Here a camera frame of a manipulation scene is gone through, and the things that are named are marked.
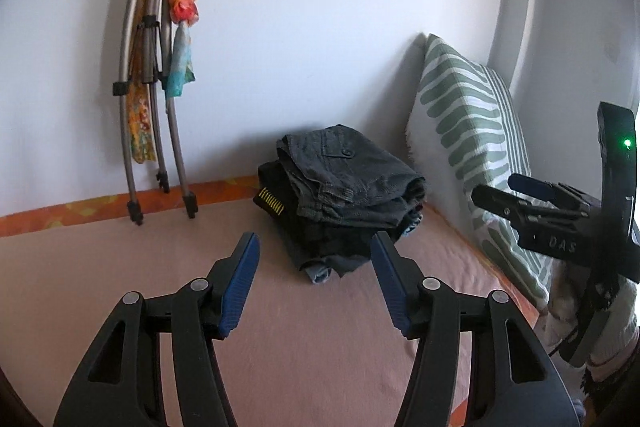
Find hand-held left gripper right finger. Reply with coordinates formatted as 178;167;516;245
371;232;581;427

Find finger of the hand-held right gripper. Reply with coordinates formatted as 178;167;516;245
507;173;596;212
471;184;576;235

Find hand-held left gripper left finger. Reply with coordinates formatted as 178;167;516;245
52;232;261;427

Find grey checked pants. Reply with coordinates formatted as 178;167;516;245
276;124;427;240

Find person's right forearm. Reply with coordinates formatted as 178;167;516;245
545;257;640;408

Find dark grey folded garment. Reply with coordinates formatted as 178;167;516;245
285;222;426;280

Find green and white pillow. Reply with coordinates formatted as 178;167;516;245
405;33;556;310

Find black folded garment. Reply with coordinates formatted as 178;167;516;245
252;161;321;258

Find pink blanket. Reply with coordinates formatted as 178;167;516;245
0;187;546;427

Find orange floral bedsheet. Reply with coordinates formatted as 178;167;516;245
0;176;551;427

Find silver camera tripod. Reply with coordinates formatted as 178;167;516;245
111;0;198;225

